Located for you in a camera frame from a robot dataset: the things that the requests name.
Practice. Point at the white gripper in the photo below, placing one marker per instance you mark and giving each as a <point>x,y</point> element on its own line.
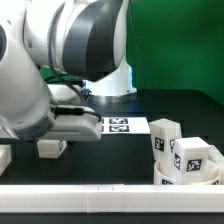
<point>75,123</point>

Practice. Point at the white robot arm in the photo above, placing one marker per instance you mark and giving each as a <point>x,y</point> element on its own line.
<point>83,38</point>

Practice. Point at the paper sheet with markers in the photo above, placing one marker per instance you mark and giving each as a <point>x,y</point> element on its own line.
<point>125,125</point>

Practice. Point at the white front fence bar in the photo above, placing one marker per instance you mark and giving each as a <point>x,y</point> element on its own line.
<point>111,198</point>

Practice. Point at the white left fence bar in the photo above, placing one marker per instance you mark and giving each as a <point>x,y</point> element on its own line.
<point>5,157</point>

